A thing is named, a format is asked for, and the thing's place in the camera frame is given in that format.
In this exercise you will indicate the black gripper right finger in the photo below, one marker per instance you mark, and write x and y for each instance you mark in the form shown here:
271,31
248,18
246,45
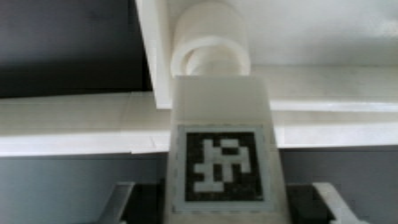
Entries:
319,206

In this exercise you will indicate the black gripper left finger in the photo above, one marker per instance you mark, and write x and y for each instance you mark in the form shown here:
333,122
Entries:
136,204

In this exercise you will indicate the white table leg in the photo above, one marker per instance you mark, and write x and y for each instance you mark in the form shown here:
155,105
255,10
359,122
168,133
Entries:
224,187

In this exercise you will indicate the white U-shaped fence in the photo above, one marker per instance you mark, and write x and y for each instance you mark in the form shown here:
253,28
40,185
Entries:
114,124

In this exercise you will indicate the white square tabletop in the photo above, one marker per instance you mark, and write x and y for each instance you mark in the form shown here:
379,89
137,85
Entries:
317,44

